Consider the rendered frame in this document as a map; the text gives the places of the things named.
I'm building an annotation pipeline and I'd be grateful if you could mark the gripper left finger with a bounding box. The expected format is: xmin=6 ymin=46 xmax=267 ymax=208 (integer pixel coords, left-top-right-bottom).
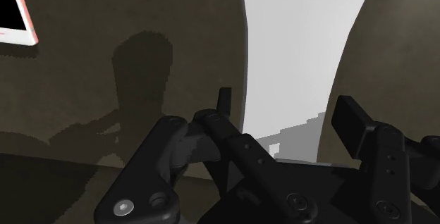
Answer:
xmin=94 ymin=87 xmax=319 ymax=224

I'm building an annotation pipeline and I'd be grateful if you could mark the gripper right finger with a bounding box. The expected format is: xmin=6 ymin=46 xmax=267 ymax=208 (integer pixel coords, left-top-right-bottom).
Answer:
xmin=331 ymin=94 xmax=440 ymax=224

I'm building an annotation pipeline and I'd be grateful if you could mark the brown sofa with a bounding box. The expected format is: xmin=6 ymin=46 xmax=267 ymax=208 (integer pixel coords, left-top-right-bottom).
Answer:
xmin=0 ymin=0 xmax=440 ymax=224

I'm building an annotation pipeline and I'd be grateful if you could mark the white tablet with black screen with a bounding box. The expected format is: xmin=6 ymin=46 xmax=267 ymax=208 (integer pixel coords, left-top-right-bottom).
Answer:
xmin=0 ymin=0 xmax=39 ymax=46

